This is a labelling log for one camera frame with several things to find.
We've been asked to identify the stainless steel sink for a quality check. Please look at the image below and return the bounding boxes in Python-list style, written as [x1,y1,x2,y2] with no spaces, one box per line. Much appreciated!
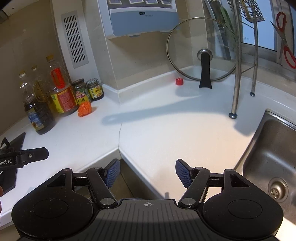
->
[233,108,296,232]

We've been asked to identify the green label bean paste jar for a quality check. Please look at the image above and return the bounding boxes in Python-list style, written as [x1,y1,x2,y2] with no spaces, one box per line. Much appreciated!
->
[72,78,91,105]

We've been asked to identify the glass pot lid black handle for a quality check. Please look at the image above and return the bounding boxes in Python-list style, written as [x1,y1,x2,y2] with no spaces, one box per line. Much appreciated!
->
[166,17,236,89]

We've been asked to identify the red bottle cap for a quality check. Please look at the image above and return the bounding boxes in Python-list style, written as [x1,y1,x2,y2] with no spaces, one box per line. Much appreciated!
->
[176,77,184,86]

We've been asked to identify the chrome dish rack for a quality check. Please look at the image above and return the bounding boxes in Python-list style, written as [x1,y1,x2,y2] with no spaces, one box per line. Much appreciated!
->
[227,1,264,119]

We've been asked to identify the red handled scissors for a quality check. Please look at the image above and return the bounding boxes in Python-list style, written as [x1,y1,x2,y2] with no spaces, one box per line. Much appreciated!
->
[271,11,295,69]

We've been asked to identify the operator left hand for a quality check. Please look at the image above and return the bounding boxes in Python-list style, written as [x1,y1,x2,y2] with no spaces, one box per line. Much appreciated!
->
[0,186,4,213]

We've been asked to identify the yellow label sauce jar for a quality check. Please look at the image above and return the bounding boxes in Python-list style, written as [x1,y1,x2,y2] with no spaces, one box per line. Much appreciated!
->
[86,78,104,101]

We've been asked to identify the yellow oil bottle behind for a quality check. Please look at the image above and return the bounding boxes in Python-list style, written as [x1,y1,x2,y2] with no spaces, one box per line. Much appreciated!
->
[32,65,51,105]

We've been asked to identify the dark soy sauce bottle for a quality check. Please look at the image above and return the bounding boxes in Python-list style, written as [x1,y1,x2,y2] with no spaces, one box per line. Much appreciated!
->
[19,70,56,135]

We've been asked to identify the orange mesh scrubber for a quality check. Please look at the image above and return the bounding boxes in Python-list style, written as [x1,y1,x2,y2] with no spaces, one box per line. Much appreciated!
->
[78,101,92,117]

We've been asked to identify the silver wall vent grille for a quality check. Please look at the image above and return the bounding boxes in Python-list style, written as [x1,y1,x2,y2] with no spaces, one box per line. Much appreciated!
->
[61,11,89,69]

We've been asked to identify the oil bottle red handle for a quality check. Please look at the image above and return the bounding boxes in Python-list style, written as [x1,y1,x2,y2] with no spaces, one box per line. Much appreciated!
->
[46,54,78,115]

